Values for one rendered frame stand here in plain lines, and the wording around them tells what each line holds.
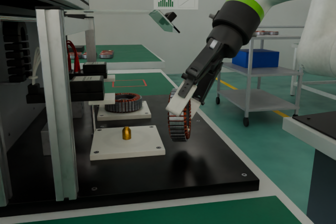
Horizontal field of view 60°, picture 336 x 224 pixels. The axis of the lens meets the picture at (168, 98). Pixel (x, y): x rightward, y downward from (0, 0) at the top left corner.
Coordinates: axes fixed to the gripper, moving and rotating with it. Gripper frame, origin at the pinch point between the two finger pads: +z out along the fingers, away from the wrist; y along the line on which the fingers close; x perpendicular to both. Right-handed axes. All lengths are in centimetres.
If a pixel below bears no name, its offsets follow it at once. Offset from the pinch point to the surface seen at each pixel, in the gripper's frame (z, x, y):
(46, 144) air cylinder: 20.2, -18.9, 5.4
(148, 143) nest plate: 9.0, -2.9, -1.8
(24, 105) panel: 17.7, -36.7, -4.4
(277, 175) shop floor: -19, 43, -162
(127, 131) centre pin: 9.3, -8.4, -1.7
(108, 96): 5.2, -14.6, 2.9
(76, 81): 6.3, -19.2, 9.0
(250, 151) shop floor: -29, 21, -193
